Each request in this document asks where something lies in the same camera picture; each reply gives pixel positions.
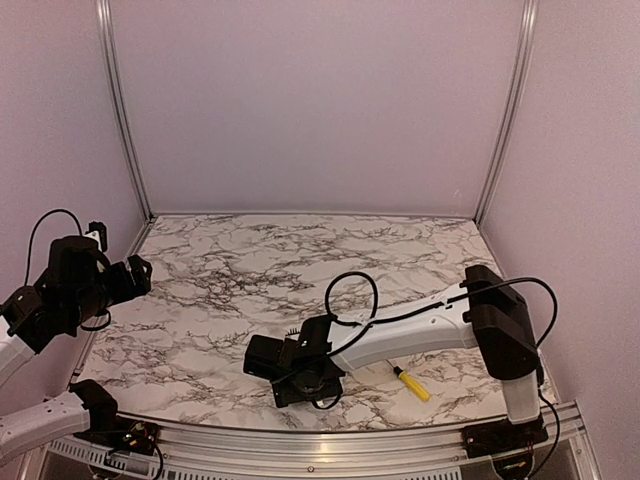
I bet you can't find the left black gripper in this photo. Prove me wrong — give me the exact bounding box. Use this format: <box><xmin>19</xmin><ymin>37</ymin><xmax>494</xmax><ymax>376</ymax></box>
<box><xmin>68</xmin><ymin>253</ymin><xmax>152</xmax><ymax>328</ymax></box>

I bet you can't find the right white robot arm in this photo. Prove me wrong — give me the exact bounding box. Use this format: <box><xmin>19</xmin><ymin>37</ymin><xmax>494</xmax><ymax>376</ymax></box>
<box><xmin>243</xmin><ymin>265</ymin><xmax>543</xmax><ymax>448</ymax></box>

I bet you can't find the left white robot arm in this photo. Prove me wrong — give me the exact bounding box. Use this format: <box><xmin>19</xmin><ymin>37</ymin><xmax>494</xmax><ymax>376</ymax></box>
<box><xmin>1</xmin><ymin>232</ymin><xmax>152</xmax><ymax>464</ymax></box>

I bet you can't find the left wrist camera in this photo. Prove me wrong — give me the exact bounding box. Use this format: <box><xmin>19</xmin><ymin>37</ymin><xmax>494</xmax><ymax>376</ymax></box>
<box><xmin>84</xmin><ymin>221</ymin><xmax>108</xmax><ymax>252</ymax></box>

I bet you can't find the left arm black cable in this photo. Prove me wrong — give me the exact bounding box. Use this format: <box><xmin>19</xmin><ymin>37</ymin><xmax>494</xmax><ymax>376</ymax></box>
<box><xmin>24</xmin><ymin>208</ymin><xmax>114</xmax><ymax>332</ymax></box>

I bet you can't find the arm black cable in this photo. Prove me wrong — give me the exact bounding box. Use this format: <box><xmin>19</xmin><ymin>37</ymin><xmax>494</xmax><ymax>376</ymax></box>
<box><xmin>24</xmin><ymin>208</ymin><xmax>114</xmax><ymax>332</ymax></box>
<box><xmin>272</xmin><ymin>271</ymin><xmax>561</xmax><ymax>474</ymax></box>

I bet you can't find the yellow handled screwdriver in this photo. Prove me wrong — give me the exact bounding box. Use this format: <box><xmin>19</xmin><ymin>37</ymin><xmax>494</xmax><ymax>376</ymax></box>
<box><xmin>385</xmin><ymin>360</ymin><xmax>431</xmax><ymax>402</ymax></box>

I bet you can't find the front aluminium rail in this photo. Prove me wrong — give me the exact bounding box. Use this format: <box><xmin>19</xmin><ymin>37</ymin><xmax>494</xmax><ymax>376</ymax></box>
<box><xmin>37</xmin><ymin>399</ymin><xmax>604</xmax><ymax>480</ymax></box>

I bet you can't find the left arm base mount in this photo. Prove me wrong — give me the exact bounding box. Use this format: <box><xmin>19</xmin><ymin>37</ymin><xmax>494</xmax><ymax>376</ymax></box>
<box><xmin>73</xmin><ymin>418</ymin><xmax>160</xmax><ymax>456</ymax></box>

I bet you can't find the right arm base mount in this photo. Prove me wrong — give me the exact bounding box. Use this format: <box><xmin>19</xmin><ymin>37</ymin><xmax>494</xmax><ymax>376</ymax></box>
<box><xmin>462</xmin><ymin>416</ymin><xmax>549</xmax><ymax>458</ymax></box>

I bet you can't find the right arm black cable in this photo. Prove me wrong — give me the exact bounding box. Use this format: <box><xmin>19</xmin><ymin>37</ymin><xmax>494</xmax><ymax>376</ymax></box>
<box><xmin>272</xmin><ymin>271</ymin><xmax>561</xmax><ymax>474</ymax></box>

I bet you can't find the left aluminium frame post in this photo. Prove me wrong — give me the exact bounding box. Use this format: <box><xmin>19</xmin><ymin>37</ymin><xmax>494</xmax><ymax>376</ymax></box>
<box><xmin>95</xmin><ymin>0</ymin><xmax>154</xmax><ymax>223</ymax></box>

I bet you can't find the aluminium frame post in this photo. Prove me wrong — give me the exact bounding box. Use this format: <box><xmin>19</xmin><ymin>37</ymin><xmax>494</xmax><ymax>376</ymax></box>
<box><xmin>95</xmin><ymin>0</ymin><xmax>154</xmax><ymax>223</ymax></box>
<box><xmin>473</xmin><ymin>0</ymin><xmax>539</xmax><ymax>230</ymax></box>

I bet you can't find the right aluminium frame post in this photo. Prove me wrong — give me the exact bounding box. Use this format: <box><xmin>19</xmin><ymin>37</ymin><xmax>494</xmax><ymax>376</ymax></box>
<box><xmin>473</xmin><ymin>0</ymin><xmax>539</xmax><ymax>230</ymax></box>

